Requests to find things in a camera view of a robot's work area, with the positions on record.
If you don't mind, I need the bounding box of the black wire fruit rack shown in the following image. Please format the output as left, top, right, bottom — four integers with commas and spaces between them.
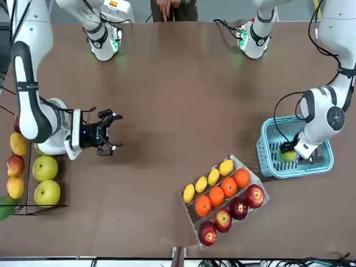
0, 140, 69, 215

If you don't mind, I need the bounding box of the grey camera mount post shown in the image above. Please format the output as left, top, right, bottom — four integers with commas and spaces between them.
171, 246, 187, 267

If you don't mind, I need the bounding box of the clear acrylic fruit shelf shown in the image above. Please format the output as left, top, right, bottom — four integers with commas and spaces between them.
179, 154, 270, 251

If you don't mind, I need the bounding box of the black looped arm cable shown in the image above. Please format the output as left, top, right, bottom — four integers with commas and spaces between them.
273, 91, 306, 145

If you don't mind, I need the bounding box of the greenish yellow lemon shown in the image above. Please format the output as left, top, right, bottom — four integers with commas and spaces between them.
194, 176, 209, 194

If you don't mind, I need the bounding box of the green mango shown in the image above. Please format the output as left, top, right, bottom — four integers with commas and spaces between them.
0, 195, 21, 222

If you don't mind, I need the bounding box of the orange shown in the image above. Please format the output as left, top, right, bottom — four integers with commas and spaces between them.
233, 168, 251, 189
194, 195, 212, 217
208, 185, 225, 208
221, 177, 238, 199

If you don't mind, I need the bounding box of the small green apple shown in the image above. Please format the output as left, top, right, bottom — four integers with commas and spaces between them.
279, 149, 298, 163

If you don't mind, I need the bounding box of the red apple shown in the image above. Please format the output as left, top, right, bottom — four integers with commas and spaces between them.
229, 196, 249, 221
197, 221, 217, 247
213, 208, 233, 234
244, 184, 265, 209

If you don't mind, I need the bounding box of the black base cable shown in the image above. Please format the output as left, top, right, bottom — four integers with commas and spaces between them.
213, 18, 243, 38

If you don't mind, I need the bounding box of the light blue plastic basket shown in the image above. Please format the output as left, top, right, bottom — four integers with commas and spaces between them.
256, 115, 334, 179

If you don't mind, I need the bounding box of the yellow mango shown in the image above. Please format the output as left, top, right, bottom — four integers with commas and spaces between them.
9, 132, 28, 156

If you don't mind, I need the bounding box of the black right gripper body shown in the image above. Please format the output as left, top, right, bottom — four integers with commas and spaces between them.
80, 122, 111, 149

